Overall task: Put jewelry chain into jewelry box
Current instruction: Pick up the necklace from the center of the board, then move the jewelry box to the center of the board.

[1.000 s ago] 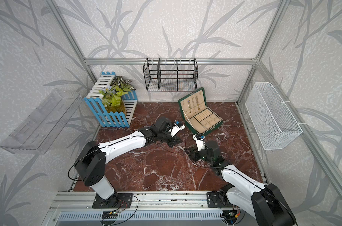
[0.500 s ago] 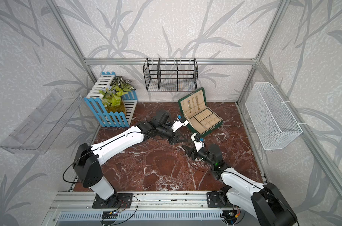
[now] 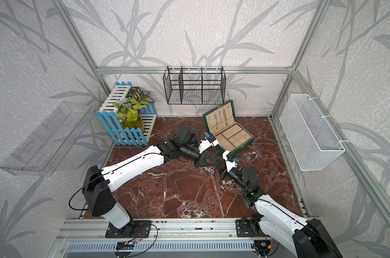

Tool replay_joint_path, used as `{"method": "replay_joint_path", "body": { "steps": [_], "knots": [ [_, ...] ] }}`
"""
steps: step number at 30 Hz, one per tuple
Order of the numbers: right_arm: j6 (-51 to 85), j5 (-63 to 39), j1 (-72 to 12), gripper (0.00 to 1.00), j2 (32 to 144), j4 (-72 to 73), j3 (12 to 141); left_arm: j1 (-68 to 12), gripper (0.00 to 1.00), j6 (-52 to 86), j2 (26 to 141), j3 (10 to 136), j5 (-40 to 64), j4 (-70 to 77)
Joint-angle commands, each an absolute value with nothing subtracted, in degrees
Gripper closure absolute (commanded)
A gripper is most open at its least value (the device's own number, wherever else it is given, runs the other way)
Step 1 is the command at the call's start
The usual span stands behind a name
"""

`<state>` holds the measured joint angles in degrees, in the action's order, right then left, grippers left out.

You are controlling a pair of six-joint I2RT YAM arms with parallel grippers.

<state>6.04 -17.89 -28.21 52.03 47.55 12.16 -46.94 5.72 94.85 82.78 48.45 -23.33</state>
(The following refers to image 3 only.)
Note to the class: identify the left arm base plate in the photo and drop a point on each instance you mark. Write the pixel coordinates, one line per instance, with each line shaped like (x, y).
(134, 229)

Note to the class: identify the white mesh basket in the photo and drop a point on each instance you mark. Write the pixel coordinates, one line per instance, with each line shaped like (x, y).
(313, 142)

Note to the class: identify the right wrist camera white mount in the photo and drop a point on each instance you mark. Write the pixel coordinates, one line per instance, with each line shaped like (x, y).
(230, 160)

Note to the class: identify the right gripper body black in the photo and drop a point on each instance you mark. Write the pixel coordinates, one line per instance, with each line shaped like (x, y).
(225, 174)

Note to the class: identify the clear acrylic wall shelf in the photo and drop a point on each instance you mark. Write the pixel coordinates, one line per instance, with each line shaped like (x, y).
(41, 153)

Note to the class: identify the artificial plant in amber vase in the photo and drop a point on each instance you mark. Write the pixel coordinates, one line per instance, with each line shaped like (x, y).
(128, 108)

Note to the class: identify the aluminium front rail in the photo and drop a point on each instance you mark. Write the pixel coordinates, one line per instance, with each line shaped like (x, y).
(161, 229)

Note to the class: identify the black wire basket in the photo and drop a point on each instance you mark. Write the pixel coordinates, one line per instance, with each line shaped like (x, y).
(195, 86)

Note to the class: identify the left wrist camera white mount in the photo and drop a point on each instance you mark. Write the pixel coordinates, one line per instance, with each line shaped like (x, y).
(209, 141)

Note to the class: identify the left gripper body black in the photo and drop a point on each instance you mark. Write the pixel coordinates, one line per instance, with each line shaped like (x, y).
(202, 157)

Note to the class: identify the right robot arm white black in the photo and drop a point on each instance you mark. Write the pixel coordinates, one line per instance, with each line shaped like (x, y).
(304, 238)

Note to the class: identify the green jewelry box beige lining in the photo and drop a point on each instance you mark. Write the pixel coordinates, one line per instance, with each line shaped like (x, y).
(221, 122)

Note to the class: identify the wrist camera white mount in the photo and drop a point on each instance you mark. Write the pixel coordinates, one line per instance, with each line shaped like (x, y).
(230, 160)
(209, 141)

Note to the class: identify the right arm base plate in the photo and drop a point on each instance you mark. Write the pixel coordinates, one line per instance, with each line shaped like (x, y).
(248, 228)

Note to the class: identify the blue white picket fence planter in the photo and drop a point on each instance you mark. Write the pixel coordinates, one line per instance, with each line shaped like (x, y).
(129, 136)

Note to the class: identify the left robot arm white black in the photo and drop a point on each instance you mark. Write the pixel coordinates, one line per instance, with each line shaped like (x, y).
(99, 184)

